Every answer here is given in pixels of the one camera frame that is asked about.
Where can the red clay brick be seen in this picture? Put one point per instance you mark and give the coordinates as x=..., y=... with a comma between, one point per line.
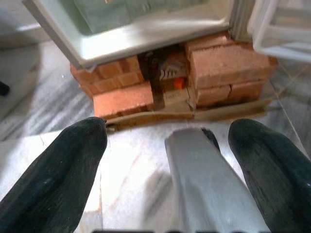
x=209, y=46
x=111, y=69
x=121, y=99
x=230, y=65
x=213, y=94
x=109, y=85

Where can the grey mini fridge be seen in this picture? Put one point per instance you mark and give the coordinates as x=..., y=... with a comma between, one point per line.
x=145, y=36

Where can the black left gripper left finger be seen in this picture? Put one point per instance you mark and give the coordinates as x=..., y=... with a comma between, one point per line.
x=53, y=182

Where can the white striped wrapper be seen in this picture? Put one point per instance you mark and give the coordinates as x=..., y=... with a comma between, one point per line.
x=168, y=72

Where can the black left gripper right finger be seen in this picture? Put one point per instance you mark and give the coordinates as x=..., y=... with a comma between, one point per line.
x=279, y=182

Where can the small orange object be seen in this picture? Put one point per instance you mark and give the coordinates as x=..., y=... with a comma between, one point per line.
x=178, y=83

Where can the grey fridge door with sticker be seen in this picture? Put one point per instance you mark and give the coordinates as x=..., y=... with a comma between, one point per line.
x=279, y=29

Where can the brown cardboard sheet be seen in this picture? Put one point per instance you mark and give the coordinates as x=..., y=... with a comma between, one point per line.
x=218, y=113

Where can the silver robot leg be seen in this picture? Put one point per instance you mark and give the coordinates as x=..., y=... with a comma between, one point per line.
x=206, y=182

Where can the brown cardboard piece with writing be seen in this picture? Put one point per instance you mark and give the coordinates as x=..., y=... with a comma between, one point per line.
x=175, y=97

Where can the small black object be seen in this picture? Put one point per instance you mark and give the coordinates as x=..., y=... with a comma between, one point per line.
x=3, y=88

